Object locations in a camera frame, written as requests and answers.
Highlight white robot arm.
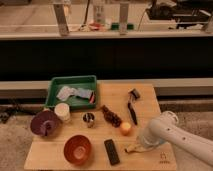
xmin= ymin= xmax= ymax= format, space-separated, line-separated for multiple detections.
xmin=137 ymin=111 xmax=213 ymax=167

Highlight small metal cup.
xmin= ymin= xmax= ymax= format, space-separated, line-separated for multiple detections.
xmin=83 ymin=113 xmax=95 ymax=128

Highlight metal frame post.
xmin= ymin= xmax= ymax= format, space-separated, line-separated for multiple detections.
xmin=53 ymin=3 xmax=69 ymax=36
xmin=119 ymin=2 xmax=129 ymax=35

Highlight purple bowl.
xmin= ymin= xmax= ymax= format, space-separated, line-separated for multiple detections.
xmin=30 ymin=110 xmax=61 ymax=136

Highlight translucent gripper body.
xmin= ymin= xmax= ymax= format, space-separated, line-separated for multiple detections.
xmin=137 ymin=133 xmax=156 ymax=150

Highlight red object on shelf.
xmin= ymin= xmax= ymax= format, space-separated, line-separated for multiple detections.
xmin=89 ymin=23 xmax=106 ymax=31

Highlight black equipment on shelf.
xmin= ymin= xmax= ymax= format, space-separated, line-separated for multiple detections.
xmin=146 ymin=0 xmax=213 ymax=29

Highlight white paper cup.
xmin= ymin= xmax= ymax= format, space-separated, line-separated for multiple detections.
xmin=54 ymin=103 xmax=70 ymax=122

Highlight orange fruit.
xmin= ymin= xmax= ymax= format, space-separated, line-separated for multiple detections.
xmin=119 ymin=122 xmax=132 ymax=136

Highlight black remote control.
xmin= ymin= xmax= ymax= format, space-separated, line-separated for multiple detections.
xmin=104 ymin=139 xmax=120 ymax=165

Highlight grey-blue cloth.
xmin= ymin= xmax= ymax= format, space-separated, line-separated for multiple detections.
xmin=57 ymin=86 xmax=93 ymax=101

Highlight left metal frame post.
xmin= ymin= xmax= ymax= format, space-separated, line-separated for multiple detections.
xmin=53 ymin=3 xmax=69 ymax=36

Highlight orange-brown bowl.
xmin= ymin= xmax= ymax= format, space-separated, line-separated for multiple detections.
xmin=63 ymin=135 xmax=92 ymax=165

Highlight right metal frame post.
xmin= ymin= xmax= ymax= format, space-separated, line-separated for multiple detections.
xmin=119 ymin=2 xmax=129 ymax=35

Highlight green plastic tray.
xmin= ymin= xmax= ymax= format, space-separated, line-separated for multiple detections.
xmin=45 ymin=75 xmax=98 ymax=109

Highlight brown grape bunch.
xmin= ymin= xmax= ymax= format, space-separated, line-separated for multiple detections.
xmin=101 ymin=105 xmax=122 ymax=128

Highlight black dish brush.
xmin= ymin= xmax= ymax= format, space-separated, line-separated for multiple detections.
xmin=127 ymin=89 xmax=140 ymax=125

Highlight red item in tray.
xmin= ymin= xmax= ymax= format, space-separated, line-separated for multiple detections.
xmin=89 ymin=92 xmax=95 ymax=103

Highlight green objects on shelf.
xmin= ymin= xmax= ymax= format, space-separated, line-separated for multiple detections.
xmin=110 ymin=22 xmax=135 ymax=31

